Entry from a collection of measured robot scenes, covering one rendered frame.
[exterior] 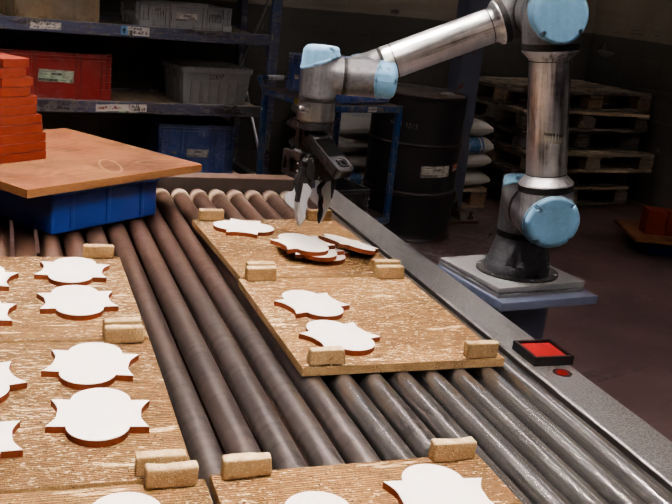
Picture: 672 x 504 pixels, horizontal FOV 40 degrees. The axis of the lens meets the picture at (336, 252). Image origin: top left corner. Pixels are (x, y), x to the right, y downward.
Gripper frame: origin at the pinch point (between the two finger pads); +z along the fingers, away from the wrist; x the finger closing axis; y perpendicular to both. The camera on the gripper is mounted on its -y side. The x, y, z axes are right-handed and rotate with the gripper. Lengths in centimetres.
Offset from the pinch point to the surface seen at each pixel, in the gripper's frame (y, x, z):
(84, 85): 369, -132, 28
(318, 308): -27.5, 20.3, 7.0
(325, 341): -39.8, 29.0, 7.0
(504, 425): -70, 20, 10
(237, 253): 7.2, 13.2, 8.0
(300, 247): -2.2, 4.3, 5.0
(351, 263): -7.7, -5.3, 8.0
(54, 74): 373, -115, 22
